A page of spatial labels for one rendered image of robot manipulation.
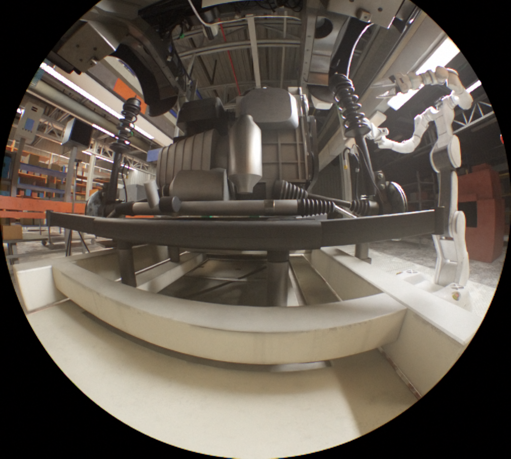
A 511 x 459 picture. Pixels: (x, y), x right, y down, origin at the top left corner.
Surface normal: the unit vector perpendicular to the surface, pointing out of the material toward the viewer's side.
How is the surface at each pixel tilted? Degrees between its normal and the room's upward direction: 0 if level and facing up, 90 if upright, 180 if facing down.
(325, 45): 160
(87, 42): 180
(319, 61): 141
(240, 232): 90
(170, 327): 90
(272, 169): 90
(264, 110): 90
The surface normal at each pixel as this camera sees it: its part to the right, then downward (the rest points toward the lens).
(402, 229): -0.35, -0.06
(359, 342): -0.08, -0.06
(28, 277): 1.00, -0.01
